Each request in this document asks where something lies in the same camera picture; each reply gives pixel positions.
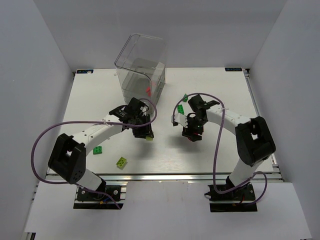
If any lime rounded brick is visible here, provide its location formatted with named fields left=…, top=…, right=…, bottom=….
left=145, top=136, right=154, bottom=141

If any clear plastic drawer cover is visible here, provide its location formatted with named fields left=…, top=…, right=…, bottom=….
left=114, top=33, right=167, bottom=105

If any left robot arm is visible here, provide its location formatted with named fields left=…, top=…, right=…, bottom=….
left=48, top=97, right=154, bottom=191

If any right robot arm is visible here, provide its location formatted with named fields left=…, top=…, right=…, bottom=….
left=177, top=94, right=276, bottom=194

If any dark green long brick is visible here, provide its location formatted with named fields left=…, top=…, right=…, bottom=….
left=177, top=104, right=185, bottom=115

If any small green cube brick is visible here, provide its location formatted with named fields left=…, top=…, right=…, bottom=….
left=182, top=94, right=188, bottom=102

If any lime long brick front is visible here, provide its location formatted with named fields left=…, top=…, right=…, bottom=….
left=116, top=157, right=127, bottom=170

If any green square brick left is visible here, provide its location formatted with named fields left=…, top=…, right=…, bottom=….
left=92, top=145, right=103, bottom=155

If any right blue table label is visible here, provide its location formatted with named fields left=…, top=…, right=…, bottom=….
left=224, top=67, right=243, bottom=72

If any blue table label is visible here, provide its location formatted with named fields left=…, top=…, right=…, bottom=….
left=224, top=67, right=243, bottom=72
left=76, top=69, right=94, bottom=74

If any left blue table label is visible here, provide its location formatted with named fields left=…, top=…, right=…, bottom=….
left=76, top=69, right=94, bottom=74

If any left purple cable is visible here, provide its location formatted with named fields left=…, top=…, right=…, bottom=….
left=30, top=98, right=158, bottom=210

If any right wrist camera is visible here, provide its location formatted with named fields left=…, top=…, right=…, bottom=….
left=171, top=112, right=188, bottom=128

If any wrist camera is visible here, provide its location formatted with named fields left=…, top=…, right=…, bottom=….
left=171, top=112, right=188, bottom=128
left=139, top=105, right=150, bottom=116

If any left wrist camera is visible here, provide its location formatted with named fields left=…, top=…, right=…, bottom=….
left=139, top=105, right=150, bottom=116

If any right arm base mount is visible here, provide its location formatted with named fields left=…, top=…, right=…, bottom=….
left=204, top=183, right=258, bottom=213

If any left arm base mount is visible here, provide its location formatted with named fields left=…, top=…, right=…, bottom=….
left=73, top=184, right=127, bottom=210

